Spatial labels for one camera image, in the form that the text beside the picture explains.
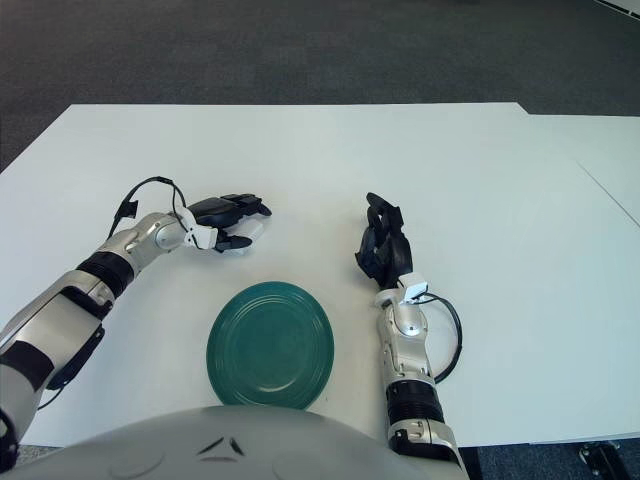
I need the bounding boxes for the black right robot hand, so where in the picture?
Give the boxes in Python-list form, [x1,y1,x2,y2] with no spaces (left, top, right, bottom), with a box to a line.
[353,192,414,290]

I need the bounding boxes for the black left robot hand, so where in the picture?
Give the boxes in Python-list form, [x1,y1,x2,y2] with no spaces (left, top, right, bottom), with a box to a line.
[192,192,274,256]

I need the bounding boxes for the white charger block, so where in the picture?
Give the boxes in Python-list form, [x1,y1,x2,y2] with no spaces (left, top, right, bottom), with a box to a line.
[234,222,265,257]

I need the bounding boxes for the teal green round plate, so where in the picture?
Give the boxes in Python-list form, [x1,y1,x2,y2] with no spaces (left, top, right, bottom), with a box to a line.
[206,281,336,411]

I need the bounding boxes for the grey robot torso shell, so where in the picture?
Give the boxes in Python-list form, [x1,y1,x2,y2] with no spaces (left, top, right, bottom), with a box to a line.
[14,404,401,480]

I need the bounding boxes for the black metal table foot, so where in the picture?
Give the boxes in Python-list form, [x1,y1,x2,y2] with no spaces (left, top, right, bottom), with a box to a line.
[578,442,631,480]

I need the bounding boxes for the white strip on floor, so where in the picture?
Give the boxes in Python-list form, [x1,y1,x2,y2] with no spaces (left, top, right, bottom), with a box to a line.
[592,0,640,15]

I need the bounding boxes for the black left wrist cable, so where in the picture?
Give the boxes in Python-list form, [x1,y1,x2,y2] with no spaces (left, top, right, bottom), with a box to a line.
[35,175,190,411]

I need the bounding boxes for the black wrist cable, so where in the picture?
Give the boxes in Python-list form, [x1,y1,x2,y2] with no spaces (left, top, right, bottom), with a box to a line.
[419,293,464,385]
[35,175,190,411]

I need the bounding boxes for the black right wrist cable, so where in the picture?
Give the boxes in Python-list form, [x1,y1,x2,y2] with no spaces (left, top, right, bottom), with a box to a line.
[419,293,464,385]

